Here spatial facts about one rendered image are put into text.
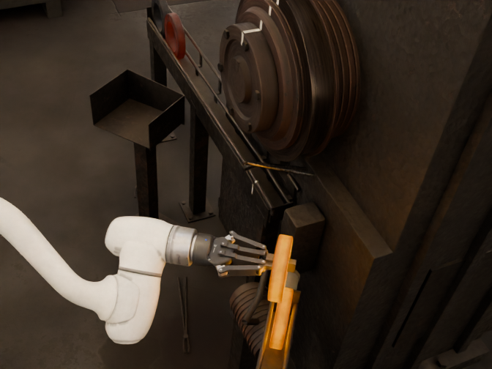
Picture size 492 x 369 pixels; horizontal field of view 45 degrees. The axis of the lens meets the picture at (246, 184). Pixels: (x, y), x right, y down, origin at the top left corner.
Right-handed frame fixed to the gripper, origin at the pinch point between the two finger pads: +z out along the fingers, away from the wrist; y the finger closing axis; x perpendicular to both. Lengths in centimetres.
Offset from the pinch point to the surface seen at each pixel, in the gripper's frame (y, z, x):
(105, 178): -100, -93, -88
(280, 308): 2.3, 1.4, -14.5
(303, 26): -38, -4, 39
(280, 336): 7.2, 2.3, -19.0
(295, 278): -14.4, 3.5, -23.8
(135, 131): -70, -62, -29
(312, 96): -27.5, 0.9, 27.8
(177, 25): -118, -59, -12
